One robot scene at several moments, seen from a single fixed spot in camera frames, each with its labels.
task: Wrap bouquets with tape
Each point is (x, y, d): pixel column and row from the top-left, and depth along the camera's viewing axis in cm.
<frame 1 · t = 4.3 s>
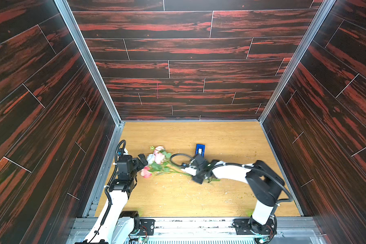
left hand: (139, 157, 84), fingers open
right hand: (197, 172, 94), fingers closed
pink artificial flower bouquet: (157, 162, 96), point 4 cm above the table

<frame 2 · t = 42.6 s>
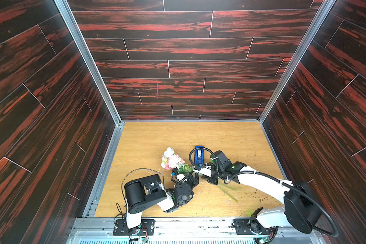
left hand: (200, 171, 82), fingers closed
right hand: (205, 171, 87), fingers open
pink artificial flower bouquet: (170, 160, 76), point 22 cm above the table

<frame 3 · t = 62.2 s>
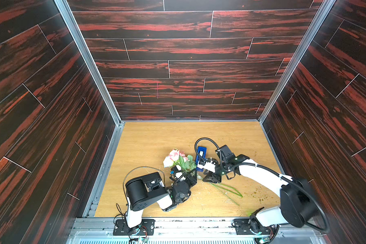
left hand: (199, 171, 84), fingers closed
right hand: (207, 173, 86), fingers open
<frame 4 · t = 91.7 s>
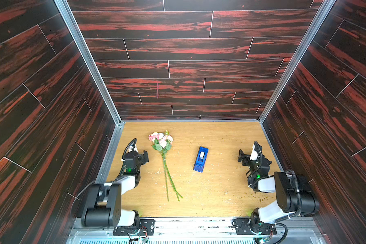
left hand: (138, 151, 93), fingers open
right hand: (251, 150, 92), fingers open
pink artificial flower bouquet: (162, 143, 103), point 6 cm above the table

